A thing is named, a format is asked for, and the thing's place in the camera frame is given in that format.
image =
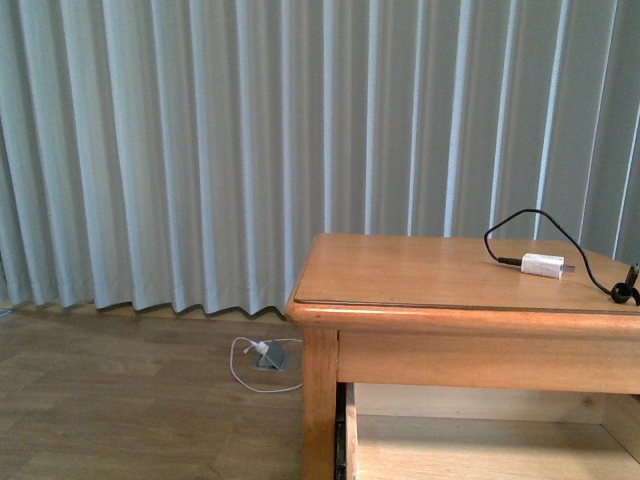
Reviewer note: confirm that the wooden drawer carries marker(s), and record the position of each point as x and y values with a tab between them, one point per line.
411	432

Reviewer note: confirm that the white floor charger plug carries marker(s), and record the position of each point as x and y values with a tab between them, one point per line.
260	347

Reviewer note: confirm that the grey floor outlet box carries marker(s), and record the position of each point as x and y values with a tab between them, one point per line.
276	359

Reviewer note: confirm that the wooden nightstand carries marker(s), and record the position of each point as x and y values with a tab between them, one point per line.
438	312

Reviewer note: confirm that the pale pleated curtain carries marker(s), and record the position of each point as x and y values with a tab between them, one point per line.
187	152

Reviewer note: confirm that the white charger adapter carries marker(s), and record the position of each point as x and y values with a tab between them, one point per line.
549	266

